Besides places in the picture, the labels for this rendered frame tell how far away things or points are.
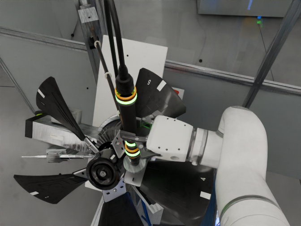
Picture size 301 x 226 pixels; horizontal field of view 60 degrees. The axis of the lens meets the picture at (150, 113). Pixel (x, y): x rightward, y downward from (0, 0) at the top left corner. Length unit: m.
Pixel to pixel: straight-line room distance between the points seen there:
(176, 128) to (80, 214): 1.61
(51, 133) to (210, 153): 0.70
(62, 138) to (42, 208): 1.21
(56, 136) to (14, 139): 1.51
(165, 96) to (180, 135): 0.20
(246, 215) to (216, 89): 1.21
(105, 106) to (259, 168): 0.75
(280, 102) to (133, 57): 0.90
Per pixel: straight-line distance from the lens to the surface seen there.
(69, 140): 1.09
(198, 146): 0.60
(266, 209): 0.38
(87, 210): 2.15
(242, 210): 0.38
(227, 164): 0.49
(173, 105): 0.77
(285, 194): 2.37
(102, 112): 1.12
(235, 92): 1.54
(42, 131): 1.14
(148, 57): 1.03
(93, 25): 1.13
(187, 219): 0.91
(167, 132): 0.63
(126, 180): 0.91
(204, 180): 0.91
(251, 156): 0.51
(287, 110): 1.65
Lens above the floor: 2.04
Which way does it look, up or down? 56 degrees down
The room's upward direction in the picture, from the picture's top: straight up
